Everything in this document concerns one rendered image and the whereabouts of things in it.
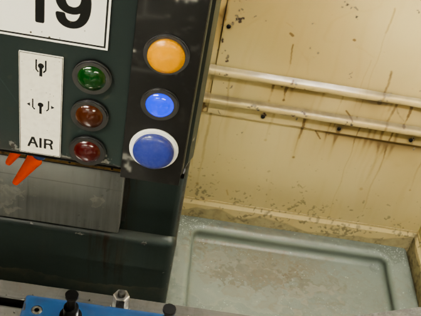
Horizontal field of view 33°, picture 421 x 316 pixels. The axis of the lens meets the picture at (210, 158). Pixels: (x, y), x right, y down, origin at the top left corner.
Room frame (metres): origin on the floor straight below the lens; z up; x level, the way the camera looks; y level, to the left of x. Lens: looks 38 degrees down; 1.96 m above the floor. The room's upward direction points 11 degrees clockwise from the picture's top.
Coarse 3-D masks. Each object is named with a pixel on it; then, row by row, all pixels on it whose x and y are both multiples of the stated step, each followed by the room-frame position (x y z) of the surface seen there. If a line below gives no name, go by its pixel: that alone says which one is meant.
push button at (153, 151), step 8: (144, 136) 0.41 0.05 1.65; (152, 136) 0.41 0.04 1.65; (160, 136) 0.41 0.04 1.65; (136, 144) 0.40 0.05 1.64; (144, 144) 0.40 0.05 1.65; (152, 144) 0.40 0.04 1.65; (160, 144) 0.40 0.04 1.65; (168, 144) 0.41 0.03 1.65; (136, 152) 0.40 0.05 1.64; (144, 152) 0.40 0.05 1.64; (152, 152) 0.40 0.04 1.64; (160, 152) 0.40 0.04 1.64; (168, 152) 0.40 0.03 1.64; (136, 160) 0.40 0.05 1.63; (144, 160) 0.40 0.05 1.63; (152, 160) 0.40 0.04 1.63; (160, 160) 0.40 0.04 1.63; (168, 160) 0.40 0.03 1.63; (152, 168) 0.40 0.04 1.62
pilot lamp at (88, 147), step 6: (78, 144) 0.40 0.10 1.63; (84, 144) 0.40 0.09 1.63; (90, 144) 0.40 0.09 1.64; (78, 150) 0.40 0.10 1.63; (84, 150) 0.40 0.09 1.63; (90, 150) 0.40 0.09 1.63; (96, 150) 0.40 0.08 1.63; (78, 156) 0.40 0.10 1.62; (84, 156) 0.40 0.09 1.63; (90, 156) 0.40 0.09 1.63; (96, 156) 0.40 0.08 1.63
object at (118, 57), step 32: (128, 0) 0.41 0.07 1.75; (128, 32) 0.41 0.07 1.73; (0, 64) 0.41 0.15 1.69; (64, 64) 0.41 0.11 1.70; (128, 64) 0.41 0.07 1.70; (0, 96) 0.41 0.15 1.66; (64, 96) 0.41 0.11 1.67; (96, 96) 0.41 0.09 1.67; (0, 128) 0.41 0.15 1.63; (64, 128) 0.41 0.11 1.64; (192, 128) 0.42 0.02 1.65; (64, 160) 0.41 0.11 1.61
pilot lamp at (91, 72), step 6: (90, 66) 0.41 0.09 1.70; (78, 72) 0.40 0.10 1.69; (84, 72) 0.40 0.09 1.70; (90, 72) 0.40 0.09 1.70; (96, 72) 0.40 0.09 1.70; (102, 72) 0.41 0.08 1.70; (78, 78) 0.40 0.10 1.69; (84, 78) 0.40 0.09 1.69; (90, 78) 0.40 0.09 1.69; (96, 78) 0.40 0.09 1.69; (102, 78) 0.40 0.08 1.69; (84, 84) 0.40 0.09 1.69; (90, 84) 0.40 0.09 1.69; (96, 84) 0.40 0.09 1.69; (102, 84) 0.40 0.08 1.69; (90, 90) 0.40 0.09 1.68
